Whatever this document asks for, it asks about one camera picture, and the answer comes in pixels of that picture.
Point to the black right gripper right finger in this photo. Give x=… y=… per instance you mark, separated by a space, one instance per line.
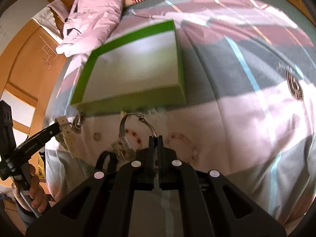
x=210 y=204

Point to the green cardboard box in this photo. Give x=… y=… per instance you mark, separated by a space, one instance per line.
x=135 y=72

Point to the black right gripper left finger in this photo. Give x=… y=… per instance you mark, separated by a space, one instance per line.
x=100 y=206

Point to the pink jacket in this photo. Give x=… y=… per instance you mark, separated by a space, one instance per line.
x=88 y=25

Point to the person's left hand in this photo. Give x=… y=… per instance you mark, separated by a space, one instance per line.
x=36 y=193

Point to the patterned bed quilt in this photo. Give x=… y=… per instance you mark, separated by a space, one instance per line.
x=249 y=68

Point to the wooden wardrobe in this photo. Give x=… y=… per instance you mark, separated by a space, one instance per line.
x=30 y=33

